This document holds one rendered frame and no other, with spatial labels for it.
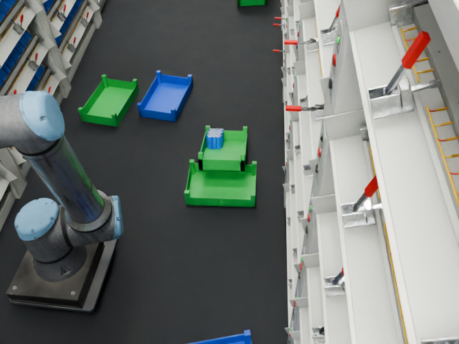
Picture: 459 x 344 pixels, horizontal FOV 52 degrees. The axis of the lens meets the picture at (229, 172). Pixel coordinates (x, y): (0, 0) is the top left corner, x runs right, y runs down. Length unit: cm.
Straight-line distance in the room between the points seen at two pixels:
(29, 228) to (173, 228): 62
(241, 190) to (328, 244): 125
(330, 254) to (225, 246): 110
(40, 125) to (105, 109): 148
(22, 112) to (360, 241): 78
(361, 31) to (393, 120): 17
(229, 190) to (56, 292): 82
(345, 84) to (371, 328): 33
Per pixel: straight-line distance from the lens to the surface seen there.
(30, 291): 185
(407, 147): 48
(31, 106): 113
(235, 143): 228
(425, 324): 38
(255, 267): 187
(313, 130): 107
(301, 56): 152
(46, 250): 171
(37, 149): 119
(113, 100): 264
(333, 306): 81
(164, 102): 257
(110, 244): 193
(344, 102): 72
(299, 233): 136
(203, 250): 192
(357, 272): 62
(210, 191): 210
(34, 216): 167
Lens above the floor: 161
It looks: 48 degrees down
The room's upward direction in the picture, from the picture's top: 2 degrees counter-clockwise
